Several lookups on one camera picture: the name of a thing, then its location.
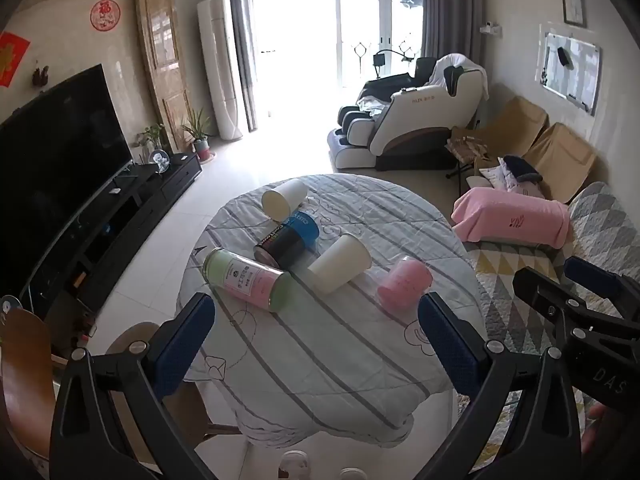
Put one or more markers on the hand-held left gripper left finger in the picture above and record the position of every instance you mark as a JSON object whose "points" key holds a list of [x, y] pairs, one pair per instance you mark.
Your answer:
{"points": [[182, 345]]}

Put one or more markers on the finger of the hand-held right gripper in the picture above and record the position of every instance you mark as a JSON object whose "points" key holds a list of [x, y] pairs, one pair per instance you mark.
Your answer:
{"points": [[592, 275], [550, 292]]}

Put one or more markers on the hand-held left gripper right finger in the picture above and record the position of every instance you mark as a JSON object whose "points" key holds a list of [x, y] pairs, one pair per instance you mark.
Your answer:
{"points": [[450, 347]]}

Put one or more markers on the pink translucent cup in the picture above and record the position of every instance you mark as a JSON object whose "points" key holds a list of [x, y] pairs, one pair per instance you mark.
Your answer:
{"points": [[404, 286]]}

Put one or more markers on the green and pink cup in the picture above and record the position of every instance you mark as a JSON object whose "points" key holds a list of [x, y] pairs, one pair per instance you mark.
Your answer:
{"points": [[247, 280]]}

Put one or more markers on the white paper cup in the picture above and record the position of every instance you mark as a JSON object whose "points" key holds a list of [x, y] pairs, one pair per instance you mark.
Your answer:
{"points": [[284, 199], [339, 271]]}

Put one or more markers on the blue and black cup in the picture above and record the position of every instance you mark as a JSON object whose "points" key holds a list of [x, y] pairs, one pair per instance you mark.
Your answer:
{"points": [[287, 241]]}

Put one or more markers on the person's right hand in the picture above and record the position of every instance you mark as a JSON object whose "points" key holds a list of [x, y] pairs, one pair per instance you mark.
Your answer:
{"points": [[602, 432]]}

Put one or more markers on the sofa with patterned cover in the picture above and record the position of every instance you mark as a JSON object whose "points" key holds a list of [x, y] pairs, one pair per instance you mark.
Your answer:
{"points": [[597, 230]]}

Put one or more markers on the white round table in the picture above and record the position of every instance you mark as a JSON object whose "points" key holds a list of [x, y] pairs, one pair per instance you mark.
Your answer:
{"points": [[431, 422]]}

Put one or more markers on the pink towel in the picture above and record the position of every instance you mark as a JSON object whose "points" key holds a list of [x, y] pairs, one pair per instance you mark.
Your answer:
{"points": [[510, 217]]}

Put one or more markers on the round table striped cloth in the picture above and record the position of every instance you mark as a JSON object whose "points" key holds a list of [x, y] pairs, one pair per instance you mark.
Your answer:
{"points": [[325, 355]]}

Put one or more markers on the tan covered sofa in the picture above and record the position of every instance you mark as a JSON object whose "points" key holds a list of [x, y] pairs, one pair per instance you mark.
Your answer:
{"points": [[560, 152]]}

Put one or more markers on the dark cloth bundle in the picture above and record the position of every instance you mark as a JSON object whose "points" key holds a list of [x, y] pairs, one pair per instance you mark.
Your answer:
{"points": [[522, 167]]}

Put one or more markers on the white printed pillow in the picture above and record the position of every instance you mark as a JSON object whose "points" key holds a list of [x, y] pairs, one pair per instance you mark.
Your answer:
{"points": [[495, 175]]}

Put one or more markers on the black television cabinet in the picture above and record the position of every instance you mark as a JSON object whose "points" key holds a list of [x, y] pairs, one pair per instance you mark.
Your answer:
{"points": [[150, 191]]}

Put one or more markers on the folding stand with cloth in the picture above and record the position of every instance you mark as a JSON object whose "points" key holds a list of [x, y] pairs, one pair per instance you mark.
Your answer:
{"points": [[467, 147]]}

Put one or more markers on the round white ornament plate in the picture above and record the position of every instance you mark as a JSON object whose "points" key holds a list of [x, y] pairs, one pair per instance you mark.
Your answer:
{"points": [[160, 161]]}

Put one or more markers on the leafy potted plant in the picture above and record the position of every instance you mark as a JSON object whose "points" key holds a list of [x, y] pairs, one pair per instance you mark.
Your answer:
{"points": [[154, 137]]}

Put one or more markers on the potted plant pink pot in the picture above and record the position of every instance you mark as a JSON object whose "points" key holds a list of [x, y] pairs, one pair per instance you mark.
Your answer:
{"points": [[200, 135]]}

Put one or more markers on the white massage chair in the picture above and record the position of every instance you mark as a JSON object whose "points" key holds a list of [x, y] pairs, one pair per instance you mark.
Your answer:
{"points": [[415, 115]]}

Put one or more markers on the black flat television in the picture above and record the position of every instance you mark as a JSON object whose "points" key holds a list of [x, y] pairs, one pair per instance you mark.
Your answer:
{"points": [[55, 160]]}

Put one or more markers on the white tower air conditioner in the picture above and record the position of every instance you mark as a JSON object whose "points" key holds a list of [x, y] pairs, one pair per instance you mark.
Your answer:
{"points": [[222, 70]]}

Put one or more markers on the grey striped curtain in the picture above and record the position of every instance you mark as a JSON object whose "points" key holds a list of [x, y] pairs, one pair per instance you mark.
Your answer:
{"points": [[240, 45], [452, 10]]}

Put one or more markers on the wall whiteboard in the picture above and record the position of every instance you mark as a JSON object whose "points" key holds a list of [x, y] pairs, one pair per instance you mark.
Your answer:
{"points": [[572, 72]]}

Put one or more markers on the wooden wall panel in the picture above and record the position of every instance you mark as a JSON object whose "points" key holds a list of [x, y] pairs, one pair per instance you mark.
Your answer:
{"points": [[162, 60]]}

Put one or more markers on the square red wall paper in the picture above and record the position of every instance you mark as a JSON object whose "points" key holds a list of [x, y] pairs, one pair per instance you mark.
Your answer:
{"points": [[12, 60]]}

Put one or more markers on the round red wall decoration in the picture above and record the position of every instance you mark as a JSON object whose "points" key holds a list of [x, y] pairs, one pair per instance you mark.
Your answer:
{"points": [[105, 15]]}

